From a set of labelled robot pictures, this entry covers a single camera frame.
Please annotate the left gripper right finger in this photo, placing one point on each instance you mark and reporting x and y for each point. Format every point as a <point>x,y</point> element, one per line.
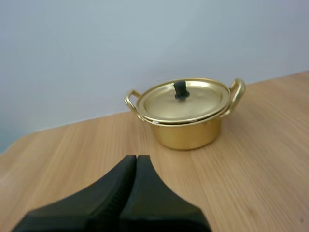
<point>154,203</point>

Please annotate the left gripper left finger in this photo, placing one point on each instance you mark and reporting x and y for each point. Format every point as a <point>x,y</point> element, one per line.
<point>101,200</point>

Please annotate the gold lid with black knob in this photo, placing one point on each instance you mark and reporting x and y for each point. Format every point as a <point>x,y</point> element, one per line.
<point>183,106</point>

